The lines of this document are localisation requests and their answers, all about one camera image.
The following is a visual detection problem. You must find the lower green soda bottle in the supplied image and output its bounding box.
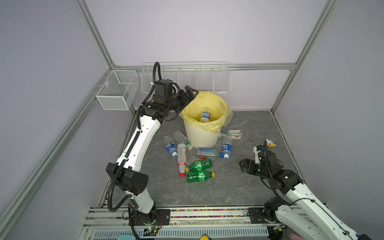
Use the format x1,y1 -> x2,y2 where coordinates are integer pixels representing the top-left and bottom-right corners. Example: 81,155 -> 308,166
187,171 -> 216,183

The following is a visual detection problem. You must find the small clear green cap vial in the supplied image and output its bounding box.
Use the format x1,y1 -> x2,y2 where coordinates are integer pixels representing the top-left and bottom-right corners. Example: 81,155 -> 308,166
219,132 -> 227,138

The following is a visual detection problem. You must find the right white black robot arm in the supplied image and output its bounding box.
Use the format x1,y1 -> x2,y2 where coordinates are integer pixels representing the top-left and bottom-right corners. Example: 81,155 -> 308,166
239,141 -> 369,240

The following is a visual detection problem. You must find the clear bottle blue label white cap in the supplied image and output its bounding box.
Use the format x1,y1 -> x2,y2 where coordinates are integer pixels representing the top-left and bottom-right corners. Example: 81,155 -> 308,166
163,135 -> 178,158

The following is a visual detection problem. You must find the clear bottle blue tint red cap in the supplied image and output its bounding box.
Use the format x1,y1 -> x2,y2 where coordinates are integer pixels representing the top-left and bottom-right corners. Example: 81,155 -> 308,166
197,148 -> 218,159

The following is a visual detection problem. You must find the cream plastic waste bin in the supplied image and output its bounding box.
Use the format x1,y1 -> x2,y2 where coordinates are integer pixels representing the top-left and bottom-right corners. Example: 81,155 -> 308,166
184,121 -> 221,148

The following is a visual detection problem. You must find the white bottle red cap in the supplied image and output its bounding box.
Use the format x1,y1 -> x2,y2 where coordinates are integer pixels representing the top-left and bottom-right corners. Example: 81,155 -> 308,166
177,143 -> 187,177

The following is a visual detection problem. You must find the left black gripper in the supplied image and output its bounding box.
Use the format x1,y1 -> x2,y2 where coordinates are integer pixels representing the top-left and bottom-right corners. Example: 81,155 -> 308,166
166,85 -> 199,113

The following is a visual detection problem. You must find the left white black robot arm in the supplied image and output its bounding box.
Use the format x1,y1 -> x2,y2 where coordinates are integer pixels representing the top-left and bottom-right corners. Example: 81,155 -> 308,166
106,62 -> 199,224

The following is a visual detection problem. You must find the white mesh box basket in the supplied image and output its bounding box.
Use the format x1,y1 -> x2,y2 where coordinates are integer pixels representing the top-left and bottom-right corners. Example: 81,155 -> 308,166
96,70 -> 140,111

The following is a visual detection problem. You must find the clear bottle green collar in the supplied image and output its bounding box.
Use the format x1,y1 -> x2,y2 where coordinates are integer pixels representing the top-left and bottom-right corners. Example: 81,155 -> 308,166
173,130 -> 194,151

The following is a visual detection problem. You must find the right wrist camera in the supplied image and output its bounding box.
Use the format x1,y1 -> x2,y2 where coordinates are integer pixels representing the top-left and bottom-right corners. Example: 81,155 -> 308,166
253,145 -> 263,164

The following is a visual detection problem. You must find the long white wire basket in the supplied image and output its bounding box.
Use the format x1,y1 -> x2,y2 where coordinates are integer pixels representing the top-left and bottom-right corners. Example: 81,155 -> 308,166
160,62 -> 232,94

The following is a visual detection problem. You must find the small yellow white toy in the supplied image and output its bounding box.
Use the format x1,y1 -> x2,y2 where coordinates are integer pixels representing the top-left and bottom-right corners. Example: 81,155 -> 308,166
266,139 -> 277,148

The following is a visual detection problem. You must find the blue label water bottle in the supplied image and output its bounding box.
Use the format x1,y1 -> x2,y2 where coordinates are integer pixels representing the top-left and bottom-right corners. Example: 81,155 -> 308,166
220,136 -> 233,160

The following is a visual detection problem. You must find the upper green soda bottle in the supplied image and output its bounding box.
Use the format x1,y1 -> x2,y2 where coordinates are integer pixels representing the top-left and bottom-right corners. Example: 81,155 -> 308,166
186,159 -> 213,173

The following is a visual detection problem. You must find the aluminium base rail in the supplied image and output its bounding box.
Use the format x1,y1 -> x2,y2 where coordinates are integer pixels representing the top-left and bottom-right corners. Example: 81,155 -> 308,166
82,206 -> 281,230

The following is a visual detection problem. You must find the green soda bottle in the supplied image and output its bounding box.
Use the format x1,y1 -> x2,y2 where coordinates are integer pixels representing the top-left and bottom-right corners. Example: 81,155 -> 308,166
186,159 -> 213,173
187,171 -> 216,183

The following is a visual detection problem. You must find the small clear plastic box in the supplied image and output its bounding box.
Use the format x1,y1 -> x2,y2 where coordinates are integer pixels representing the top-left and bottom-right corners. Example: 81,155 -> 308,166
228,130 -> 243,140

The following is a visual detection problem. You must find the yellow plastic bin liner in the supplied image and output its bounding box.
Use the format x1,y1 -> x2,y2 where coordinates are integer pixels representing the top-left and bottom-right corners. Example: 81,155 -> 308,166
179,92 -> 233,132

